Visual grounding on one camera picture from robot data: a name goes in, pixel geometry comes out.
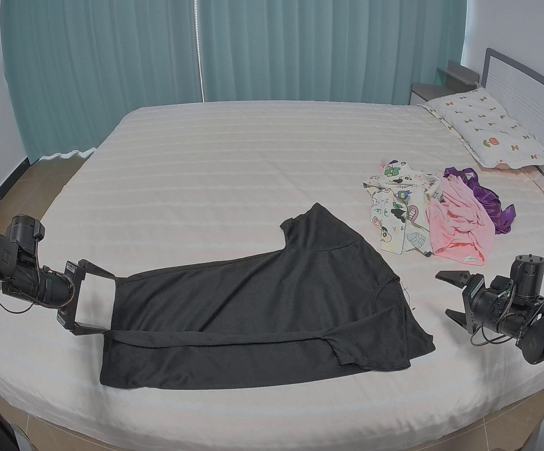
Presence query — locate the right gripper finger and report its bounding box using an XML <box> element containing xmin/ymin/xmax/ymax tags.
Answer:
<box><xmin>435</xmin><ymin>271</ymin><xmax>470</xmax><ymax>290</ymax></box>
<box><xmin>444</xmin><ymin>308</ymin><xmax>475</xmax><ymax>332</ymax></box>

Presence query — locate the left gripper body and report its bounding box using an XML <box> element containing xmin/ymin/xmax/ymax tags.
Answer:
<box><xmin>37</xmin><ymin>259</ymin><xmax>88</xmax><ymax>334</ymax></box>

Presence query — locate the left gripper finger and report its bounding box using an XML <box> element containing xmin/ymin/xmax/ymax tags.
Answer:
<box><xmin>82</xmin><ymin>260</ymin><xmax>117</xmax><ymax>281</ymax></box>
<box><xmin>71</xmin><ymin>320</ymin><xmax>112</xmax><ymax>336</ymax></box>

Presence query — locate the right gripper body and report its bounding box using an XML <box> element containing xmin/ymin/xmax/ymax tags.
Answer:
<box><xmin>460</xmin><ymin>273</ymin><xmax>513</xmax><ymax>336</ymax></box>

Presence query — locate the black T-shirt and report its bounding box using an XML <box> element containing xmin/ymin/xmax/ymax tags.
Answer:
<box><xmin>99</xmin><ymin>202</ymin><xmax>436</xmax><ymax>391</ymax></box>

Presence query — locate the bed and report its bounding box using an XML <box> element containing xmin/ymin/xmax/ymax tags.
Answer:
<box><xmin>0</xmin><ymin>47</ymin><xmax>544</xmax><ymax>440</ymax></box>

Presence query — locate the pink garment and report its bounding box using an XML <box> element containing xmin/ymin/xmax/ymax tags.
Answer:
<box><xmin>426</xmin><ymin>176</ymin><xmax>495</xmax><ymax>267</ymax></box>

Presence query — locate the purple garment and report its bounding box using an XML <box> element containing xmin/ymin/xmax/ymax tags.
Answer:
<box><xmin>443</xmin><ymin>166</ymin><xmax>517</xmax><ymax>235</ymax></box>

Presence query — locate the white printed pyjama top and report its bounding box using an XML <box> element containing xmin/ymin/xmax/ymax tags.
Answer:
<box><xmin>362</xmin><ymin>159</ymin><xmax>442</xmax><ymax>258</ymax></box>

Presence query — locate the white printed pillow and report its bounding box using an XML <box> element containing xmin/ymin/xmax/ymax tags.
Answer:
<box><xmin>423</xmin><ymin>87</ymin><xmax>544</xmax><ymax>170</ymax></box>

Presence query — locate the grey bedside table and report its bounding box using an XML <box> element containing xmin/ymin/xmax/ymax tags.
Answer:
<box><xmin>410</xmin><ymin>60</ymin><xmax>480</xmax><ymax>107</ymax></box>

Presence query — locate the blue-green curtain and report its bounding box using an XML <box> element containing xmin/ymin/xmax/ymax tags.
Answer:
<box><xmin>197</xmin><ymin>0</ymin><xmax>469</xmax><ymax>107</ymax></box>
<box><xmin>1</xmin><ymin>0</ymin><xmax>204</xmax><ymax>163</ymax></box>

